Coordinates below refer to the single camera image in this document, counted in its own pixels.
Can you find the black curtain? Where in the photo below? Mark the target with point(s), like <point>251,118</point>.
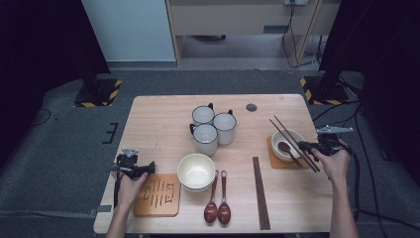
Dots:
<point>389,66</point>
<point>39,49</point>

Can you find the light wooden desk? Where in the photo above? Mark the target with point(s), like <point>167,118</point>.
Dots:
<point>231,18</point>

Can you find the person's left hand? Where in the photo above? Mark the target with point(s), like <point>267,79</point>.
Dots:
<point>129,191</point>

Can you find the grey tape strip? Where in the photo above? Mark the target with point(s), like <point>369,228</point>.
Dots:
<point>99,210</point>

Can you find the orange wooden slotted trivet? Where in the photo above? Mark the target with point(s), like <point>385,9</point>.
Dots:
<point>165,208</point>
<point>272,162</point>

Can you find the person's right hand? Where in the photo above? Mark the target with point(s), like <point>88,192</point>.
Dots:
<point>335,165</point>

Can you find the white enamel mug black rim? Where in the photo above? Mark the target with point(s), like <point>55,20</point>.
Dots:
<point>205,139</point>
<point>225,127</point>
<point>203,115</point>

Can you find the row of brown chopsticks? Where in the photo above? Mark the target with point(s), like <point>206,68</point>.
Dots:
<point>261,195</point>

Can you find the reddish brown wooden spoon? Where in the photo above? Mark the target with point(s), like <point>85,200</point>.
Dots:
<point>283,146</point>
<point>210,213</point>
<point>224,213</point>

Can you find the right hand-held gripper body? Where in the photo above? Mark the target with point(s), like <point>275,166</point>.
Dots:
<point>328,145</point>

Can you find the grey label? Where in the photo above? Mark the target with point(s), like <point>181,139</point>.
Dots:
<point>275,29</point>

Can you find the grey power strip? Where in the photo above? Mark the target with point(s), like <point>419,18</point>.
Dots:
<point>295,2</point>

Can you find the white panel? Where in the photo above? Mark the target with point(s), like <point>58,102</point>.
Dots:
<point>128,29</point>

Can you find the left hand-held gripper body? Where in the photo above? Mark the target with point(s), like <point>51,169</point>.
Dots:
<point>128,163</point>

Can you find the black stand base striped edge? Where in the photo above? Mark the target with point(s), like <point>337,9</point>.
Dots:
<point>325,92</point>
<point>99,94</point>

